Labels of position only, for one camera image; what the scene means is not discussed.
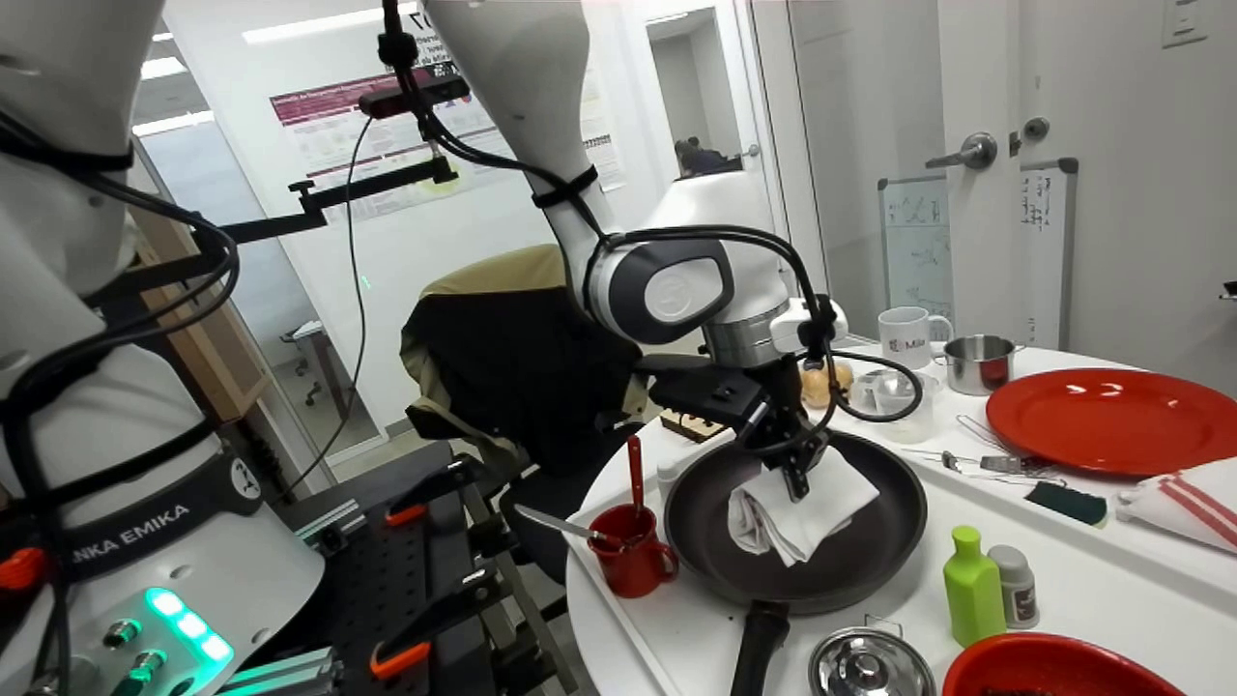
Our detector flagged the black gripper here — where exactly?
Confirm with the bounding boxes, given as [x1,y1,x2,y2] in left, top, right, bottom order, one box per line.
[642,360,828,500]

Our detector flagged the white towel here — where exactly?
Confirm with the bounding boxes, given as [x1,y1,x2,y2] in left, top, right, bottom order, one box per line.
[725,450,877,569]

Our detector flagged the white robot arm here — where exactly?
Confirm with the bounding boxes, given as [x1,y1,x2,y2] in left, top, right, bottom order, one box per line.
[0,0,836,509]

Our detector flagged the robot base with lights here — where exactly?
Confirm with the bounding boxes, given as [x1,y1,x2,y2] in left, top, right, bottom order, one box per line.
[0,451,324,696]

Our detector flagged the black frying pan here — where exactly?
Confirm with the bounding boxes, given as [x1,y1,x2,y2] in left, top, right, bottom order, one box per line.
[666,433,929,696]

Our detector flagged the bread rolls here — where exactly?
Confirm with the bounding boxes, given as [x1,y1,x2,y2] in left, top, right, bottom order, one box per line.
[801,365,855,410]

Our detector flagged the sushi toy tray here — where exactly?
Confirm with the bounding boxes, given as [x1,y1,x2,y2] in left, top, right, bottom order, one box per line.
[655,410,729,445]

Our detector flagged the clear glass cup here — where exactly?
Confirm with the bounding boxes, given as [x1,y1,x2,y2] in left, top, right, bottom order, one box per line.
[855,369,932,445]

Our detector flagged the white mug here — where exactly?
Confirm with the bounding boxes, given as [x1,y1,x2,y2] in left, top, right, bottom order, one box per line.
[877,306,953,369]

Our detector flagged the red mug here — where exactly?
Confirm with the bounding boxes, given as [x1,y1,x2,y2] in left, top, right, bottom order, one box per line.
[591,503,675,601]

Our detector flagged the steel cup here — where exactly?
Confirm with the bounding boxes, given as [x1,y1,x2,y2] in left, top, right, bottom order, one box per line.
[944,332,1017,393]

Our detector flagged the black office chair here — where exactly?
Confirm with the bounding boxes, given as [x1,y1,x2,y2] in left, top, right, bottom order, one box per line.
[399,243,700,516]

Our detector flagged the green squeeze bottle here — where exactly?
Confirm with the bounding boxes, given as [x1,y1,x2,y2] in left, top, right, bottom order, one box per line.
[944,527,1003,646]

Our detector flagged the small steel lidded pot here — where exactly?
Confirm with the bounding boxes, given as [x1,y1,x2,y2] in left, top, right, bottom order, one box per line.
[809,632,936,696]

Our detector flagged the grey salt shaker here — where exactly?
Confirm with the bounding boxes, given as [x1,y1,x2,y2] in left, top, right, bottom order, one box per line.
[988,546,1039,632]

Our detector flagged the red plate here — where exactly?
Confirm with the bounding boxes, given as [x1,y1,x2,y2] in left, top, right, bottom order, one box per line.
[984,369,1237,480]

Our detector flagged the red bowl of coffee beans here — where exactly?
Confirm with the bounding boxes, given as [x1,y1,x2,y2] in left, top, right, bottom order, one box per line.
[944,634,1182,696]

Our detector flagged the white red striped cloth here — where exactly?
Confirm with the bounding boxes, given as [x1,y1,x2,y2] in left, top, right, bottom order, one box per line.
[1117,458,1237,555]

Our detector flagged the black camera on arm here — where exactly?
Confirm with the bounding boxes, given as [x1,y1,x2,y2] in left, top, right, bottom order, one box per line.
[355,74,467,119]

